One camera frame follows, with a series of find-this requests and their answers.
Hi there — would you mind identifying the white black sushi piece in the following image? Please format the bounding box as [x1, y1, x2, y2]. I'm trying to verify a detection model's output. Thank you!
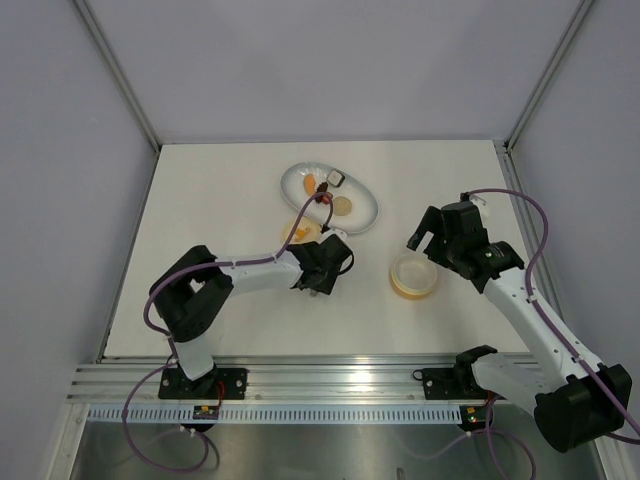
[327, 170, 345, 188]

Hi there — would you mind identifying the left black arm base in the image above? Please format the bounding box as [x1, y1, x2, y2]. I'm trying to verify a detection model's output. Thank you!
[158, 367, 249, 400]

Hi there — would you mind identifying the white slotted cable duct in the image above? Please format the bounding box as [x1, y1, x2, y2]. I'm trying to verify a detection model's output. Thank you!
[88, 404, 462, 425]

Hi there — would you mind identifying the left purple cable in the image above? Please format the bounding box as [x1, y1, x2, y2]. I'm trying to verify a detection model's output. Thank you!
[121, 192, 339, 473]

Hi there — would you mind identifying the right aluminium frame post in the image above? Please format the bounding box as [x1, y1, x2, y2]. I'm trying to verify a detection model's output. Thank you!
[504, 0, 599, 154]

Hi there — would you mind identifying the white oval plate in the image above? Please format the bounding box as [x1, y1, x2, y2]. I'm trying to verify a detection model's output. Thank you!
[280, 162, 379, 235]

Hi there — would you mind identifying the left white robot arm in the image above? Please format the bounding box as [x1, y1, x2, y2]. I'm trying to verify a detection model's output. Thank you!
[143, 236, 354, 398]

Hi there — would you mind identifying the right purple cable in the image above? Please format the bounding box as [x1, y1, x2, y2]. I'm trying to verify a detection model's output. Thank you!
[399, 187, 640, 480]

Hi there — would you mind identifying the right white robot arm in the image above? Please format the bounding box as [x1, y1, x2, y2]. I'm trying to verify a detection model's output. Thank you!
[407, 197, 632, 452]

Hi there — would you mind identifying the aluminium front rail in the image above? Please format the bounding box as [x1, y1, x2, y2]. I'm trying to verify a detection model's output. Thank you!
[66, 354, 455, 405]

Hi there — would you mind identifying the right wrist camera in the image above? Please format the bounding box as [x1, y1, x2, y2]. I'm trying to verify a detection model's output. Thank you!
[460, 192, 491, 219]

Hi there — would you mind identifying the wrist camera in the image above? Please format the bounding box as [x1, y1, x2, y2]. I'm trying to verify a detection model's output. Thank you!
[460, 192, 491, 219]
[295, 233, 355, 276]

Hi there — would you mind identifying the round cream lunch box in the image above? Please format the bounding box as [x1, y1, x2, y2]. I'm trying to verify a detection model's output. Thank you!
[389, 251, 438, 300]

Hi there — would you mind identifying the cream lunch box lid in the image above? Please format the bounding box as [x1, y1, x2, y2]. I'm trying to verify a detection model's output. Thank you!
[281, 217, 321, 244]

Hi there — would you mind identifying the aluminium frame post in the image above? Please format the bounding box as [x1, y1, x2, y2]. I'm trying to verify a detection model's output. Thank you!
[504, 0, 599, 154]
[70, 0, 162, 158]

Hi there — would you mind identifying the purple cable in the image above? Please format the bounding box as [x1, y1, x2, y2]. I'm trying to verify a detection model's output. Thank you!
[399, 187, 640, 480]
[121, 192, 339, 473]

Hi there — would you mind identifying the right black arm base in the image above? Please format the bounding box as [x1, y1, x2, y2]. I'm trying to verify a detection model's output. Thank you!
[411, 367, 495, 401]

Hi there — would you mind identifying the round beige cookie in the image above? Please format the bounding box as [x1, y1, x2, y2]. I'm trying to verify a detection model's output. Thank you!
[332, 196, 353, 216]

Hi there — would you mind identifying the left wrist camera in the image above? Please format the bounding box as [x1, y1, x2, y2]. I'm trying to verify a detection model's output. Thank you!
[295, 233, 355, 276]

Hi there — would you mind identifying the left aluminium frame post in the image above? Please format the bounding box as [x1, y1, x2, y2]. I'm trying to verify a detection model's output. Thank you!
[70, 0, 162, 158]

